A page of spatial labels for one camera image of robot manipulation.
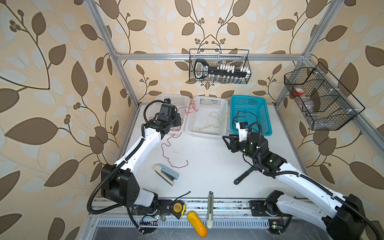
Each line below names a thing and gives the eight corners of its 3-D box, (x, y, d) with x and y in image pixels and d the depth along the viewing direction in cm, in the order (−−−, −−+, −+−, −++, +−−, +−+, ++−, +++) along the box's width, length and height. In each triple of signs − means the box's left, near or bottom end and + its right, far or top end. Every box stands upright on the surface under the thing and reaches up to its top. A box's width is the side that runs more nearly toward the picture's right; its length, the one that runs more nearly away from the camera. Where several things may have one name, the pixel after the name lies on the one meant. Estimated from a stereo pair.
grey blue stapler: (152, 172, 88) (150, 169, 86) (159, 162, 92) (158, 160, 89) (172, 186, 83) (171, 184, 80) (179, 176, 86) (179, 174, 84)
